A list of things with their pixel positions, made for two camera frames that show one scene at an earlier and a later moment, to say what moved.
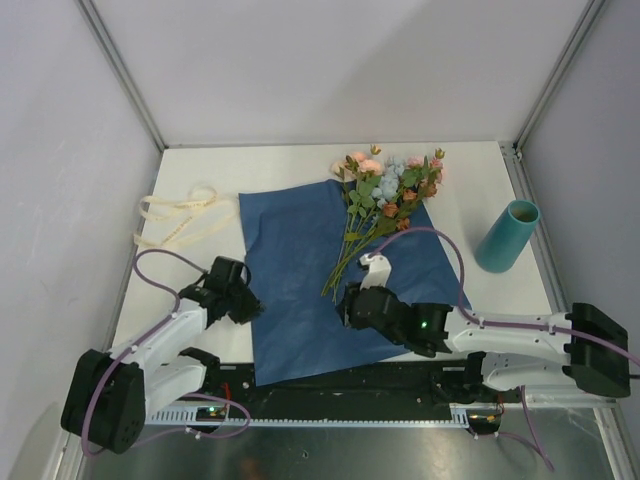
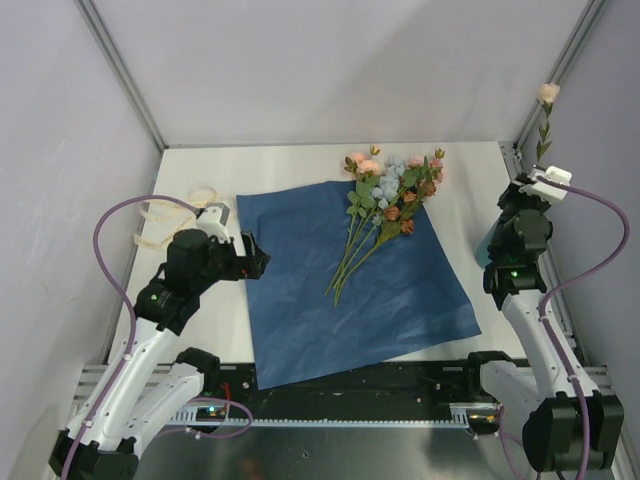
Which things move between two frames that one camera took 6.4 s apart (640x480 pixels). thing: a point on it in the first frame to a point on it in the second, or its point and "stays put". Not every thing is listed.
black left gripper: x=250 y=309 to x=250 y=266
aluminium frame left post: x=110 y=54 stays put
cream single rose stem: x=348 y=257 to x=547 y=94
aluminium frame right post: x=590 y=12 stays put
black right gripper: x=348 y=318 to x=513 y=192
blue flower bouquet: x=291 y=238 stays put
